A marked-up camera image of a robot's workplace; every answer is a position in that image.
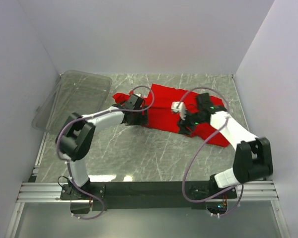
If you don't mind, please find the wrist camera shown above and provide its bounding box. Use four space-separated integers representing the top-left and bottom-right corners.
171 102 186 120
129 91 143 98

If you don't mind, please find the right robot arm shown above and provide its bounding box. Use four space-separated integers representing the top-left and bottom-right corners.
171 93 273 198

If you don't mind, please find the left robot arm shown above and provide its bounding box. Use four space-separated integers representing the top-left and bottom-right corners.
55 93 152 199

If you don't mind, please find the red t shirt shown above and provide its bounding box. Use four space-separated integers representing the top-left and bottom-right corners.
112 84 230 147

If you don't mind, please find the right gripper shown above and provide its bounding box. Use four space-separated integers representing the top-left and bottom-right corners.
176 108 206 136

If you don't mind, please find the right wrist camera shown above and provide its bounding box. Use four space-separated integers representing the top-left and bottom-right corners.
171 102 186 120

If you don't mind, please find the aluminium rail frame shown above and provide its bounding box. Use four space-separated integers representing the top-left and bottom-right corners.
4 74 291 238

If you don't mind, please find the clear plastic bin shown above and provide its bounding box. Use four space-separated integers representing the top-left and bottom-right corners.
32 70 112 134

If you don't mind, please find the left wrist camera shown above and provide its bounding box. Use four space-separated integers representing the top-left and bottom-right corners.
129 91 143 98

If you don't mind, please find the black base beam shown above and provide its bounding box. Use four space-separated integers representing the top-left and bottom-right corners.
59 180 239 214

